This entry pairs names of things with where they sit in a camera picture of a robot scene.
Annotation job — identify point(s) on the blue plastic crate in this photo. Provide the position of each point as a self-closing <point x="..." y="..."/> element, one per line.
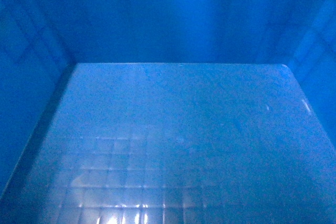
<point x="167" y="111"/>

